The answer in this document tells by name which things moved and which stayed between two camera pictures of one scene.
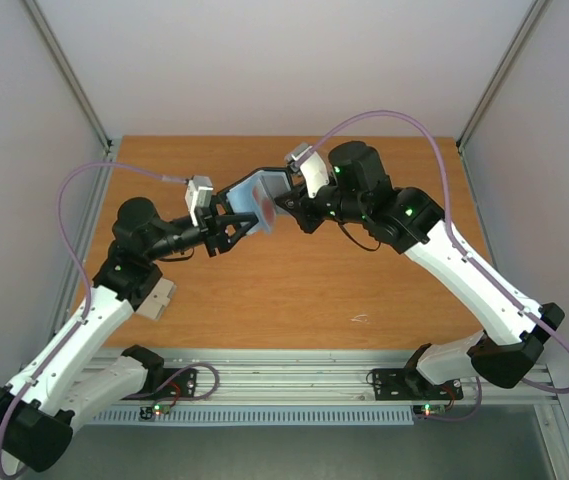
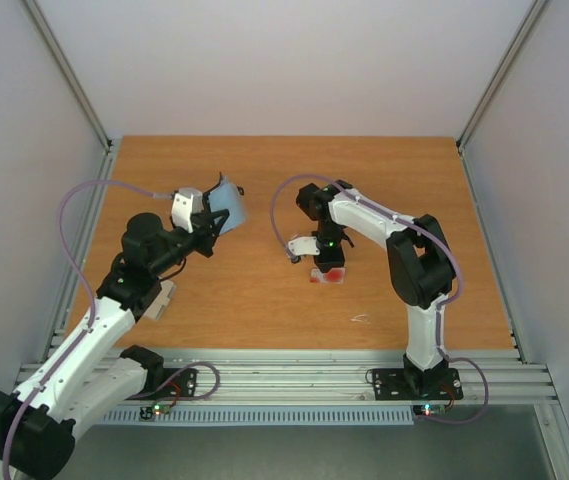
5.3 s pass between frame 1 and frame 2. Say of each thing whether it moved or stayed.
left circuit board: stayed
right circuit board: stayed
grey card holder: stayed
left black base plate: stayed
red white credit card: moved
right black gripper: moved
